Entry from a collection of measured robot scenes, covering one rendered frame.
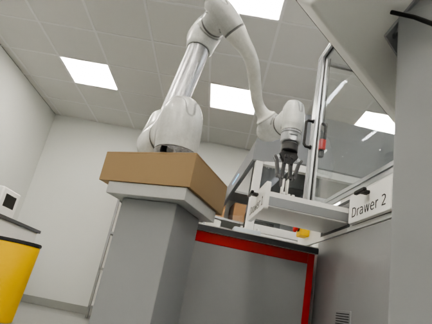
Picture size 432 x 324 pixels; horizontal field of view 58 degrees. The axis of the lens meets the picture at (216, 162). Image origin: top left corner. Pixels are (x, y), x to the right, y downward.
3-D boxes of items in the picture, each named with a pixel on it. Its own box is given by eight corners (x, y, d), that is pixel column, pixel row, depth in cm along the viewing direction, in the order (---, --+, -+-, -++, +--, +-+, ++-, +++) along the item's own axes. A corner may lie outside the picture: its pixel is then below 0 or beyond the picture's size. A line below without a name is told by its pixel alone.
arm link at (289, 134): (304, 130, 172) (303, 143, 170) (297, 138, 180) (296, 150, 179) (284, 126, 171) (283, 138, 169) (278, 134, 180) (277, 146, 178)
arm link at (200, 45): (142, 144, 146) (124, 159, 164) (179, 164, 152) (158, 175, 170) (205, 0, 177) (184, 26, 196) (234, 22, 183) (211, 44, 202)
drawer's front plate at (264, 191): (263, 207, 147) (267, 180, 150) (247, 221, 174) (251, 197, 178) (267, 209, 147) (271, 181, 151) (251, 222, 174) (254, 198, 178)
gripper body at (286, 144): (283, 139, 170) (280, 158, 167) (301, 143, 171) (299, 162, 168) (278, 144, 177) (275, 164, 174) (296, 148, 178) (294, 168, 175)
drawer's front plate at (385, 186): (390, 208, 119) (391, 174, 123) (348, 224, 146) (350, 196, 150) (395, 209, 119) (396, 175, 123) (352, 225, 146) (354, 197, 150)
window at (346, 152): (404, 157, 124) (409, -64, 156) (308, 211, 205) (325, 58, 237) (405, 157, 124) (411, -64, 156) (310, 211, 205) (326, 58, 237)
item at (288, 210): (267, 206, 149) (269, 190, 151) (252, 218, 173) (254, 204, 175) (368, 227, 151) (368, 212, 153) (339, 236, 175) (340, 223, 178)
